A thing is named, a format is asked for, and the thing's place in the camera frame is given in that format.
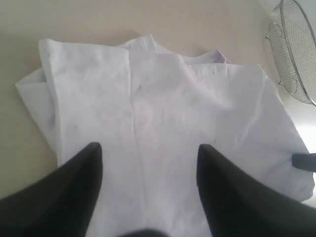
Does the white t-shirt red print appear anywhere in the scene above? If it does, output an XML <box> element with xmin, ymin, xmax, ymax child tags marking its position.
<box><xmin>16</xmin><ymin>36</ymin><xmax>315</xmax><ymax>237</ymax></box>

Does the metal wire mesh basket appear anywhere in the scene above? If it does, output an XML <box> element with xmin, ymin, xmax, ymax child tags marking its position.
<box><xmin>266</xmin><ymin>0</ymin><xmax>316</xmax><ymax>106</ymax></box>

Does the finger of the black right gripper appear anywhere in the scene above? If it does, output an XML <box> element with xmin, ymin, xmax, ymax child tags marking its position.
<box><xmin>292</xmin><ymin>153</ymin><xmax>316</xmax><ymax>171</ymax></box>

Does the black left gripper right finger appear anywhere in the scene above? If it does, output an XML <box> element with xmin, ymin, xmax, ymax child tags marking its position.
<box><xmin>197</xmin><ymin>144</ymin><xmax>316</xmax><ymax>237</ymax></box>

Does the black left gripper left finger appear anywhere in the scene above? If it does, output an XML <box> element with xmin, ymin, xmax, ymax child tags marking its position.
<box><xmin>0</xmin><ymin>142</ymin><xmax>103</xmax><ymax>237</ymax></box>

